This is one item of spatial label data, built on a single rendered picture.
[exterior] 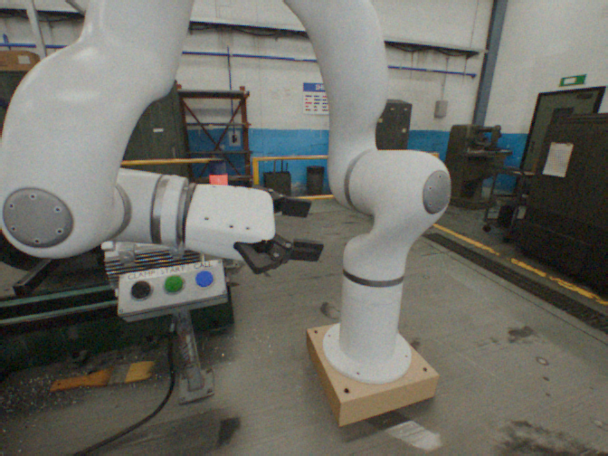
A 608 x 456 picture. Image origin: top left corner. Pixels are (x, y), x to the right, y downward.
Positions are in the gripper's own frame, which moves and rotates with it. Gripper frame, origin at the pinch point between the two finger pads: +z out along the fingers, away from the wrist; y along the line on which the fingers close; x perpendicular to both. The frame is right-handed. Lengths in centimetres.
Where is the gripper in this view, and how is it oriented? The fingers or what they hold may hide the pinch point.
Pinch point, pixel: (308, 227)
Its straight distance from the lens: 36.5
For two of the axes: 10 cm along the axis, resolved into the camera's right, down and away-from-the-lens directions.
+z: 9.5, 1.2, 2.8
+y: 1.4, 6.4, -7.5
